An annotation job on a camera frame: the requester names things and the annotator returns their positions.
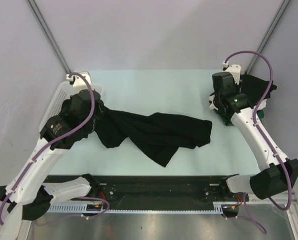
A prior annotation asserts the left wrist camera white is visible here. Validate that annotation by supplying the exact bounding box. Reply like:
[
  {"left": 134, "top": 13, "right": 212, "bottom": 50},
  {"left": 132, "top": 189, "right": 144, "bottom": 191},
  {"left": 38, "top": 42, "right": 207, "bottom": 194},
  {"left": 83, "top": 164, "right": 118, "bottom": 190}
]
[{"left": 66, "top": 71, "right": 91, "bottom": 92}]

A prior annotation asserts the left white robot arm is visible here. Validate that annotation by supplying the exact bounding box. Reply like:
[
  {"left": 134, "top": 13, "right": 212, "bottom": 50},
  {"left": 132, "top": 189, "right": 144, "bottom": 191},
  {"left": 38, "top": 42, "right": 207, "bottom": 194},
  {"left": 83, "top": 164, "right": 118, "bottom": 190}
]
[{"left": 0, "top": 89, "right": 104, "bottom": 225}]

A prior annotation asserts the white slotted cable duct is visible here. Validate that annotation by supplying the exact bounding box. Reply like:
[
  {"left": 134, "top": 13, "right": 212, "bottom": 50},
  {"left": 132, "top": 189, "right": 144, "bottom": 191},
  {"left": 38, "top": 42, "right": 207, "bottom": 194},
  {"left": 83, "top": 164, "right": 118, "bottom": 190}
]
[{"left": 48, "top": 201, "right": 224, "bottom": 215}]

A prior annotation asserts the right aluminium frame post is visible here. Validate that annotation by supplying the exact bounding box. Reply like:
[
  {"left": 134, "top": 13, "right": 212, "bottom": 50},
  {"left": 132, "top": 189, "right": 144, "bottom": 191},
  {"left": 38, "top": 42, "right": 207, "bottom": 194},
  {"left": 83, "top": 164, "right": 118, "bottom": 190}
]
[{"left": 245, "top": 0, "right": 293, "bottom": 74}]

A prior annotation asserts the white plastic laundry basket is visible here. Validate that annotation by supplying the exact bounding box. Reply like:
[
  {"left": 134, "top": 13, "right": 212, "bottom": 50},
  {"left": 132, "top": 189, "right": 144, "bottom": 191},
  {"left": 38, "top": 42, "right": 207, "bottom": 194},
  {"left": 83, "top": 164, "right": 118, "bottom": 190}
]
[{"left": 39, "top": 82, "right": 102, "bottom": 142}]

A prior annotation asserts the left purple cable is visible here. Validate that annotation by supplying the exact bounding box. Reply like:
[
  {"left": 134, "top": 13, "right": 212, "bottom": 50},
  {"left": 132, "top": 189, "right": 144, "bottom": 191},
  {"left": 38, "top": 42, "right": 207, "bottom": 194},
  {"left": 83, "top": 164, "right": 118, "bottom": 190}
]
[{"left": 0, "top": 72, "right": 110, "bottom": 226}]

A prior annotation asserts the aluminium frame post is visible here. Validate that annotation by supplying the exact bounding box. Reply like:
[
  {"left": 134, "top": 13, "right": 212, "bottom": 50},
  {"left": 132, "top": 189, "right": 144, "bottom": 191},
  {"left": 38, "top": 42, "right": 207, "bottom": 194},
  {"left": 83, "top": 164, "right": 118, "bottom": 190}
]
[
  {"left": 245, "top": 0, "right": 293, "bottom": 74},
  {"left": 26, "top": 0, "right": 71, "bottom": 74}
]

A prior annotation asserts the left aluminium frame post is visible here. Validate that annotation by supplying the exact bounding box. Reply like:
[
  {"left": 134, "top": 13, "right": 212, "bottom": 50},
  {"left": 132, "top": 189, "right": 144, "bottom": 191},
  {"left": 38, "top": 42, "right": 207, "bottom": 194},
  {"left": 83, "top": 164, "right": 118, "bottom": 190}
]
[{"left": 26, "top": 0, "right": 71, "bottom": 74}]

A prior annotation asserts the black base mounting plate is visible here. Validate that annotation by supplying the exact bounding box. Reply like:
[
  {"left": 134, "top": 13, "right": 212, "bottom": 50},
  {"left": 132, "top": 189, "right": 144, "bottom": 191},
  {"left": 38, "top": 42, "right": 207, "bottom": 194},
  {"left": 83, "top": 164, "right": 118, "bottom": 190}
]
[{"left": 45, "top": 173, "right": 279, "bottom": 218}]

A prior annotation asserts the green folded t-shirt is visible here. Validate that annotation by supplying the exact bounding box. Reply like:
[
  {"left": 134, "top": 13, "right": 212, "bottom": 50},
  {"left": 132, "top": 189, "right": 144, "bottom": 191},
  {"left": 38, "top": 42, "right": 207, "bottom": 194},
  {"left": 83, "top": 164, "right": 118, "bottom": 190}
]
[{"left": 218, "top": 107, "right": 265, "bottom": 127}]

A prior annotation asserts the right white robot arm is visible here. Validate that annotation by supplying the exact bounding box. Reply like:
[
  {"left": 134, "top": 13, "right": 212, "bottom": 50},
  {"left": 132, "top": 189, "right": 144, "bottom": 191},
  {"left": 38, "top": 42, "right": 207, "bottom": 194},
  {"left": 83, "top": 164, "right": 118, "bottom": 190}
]
[{"left": 210, "top": 71, "right": 298, "bottom": 201}]

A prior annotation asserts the black t-shirt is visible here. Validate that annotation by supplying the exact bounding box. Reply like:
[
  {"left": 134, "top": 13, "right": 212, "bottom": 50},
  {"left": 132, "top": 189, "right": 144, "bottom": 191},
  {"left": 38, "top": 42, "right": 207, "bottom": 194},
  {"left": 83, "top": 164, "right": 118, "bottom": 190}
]
[
  {"left": 240, "top": 74, "right": 269, "bottom": 106},
  {"left": 88, "top": 101, "right": 213, "bottom": 168}
]

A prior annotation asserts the white folded t-shirt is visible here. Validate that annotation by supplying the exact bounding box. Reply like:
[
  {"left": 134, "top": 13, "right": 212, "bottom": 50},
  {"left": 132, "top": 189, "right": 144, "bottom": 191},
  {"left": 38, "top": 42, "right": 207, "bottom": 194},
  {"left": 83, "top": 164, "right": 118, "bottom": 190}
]
[{"left": 209, "top": 93, "right": 256, "bottom": 113}]

